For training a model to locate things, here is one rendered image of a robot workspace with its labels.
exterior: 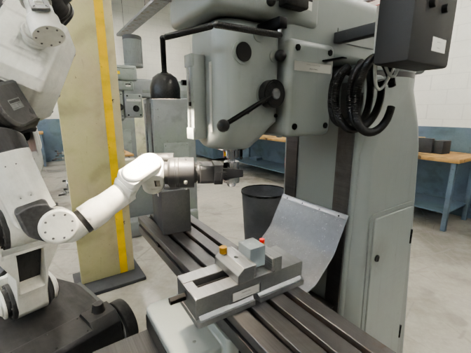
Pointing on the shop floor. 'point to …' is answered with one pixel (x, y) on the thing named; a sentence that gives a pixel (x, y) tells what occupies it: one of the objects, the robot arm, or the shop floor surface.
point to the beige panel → (96, 146)
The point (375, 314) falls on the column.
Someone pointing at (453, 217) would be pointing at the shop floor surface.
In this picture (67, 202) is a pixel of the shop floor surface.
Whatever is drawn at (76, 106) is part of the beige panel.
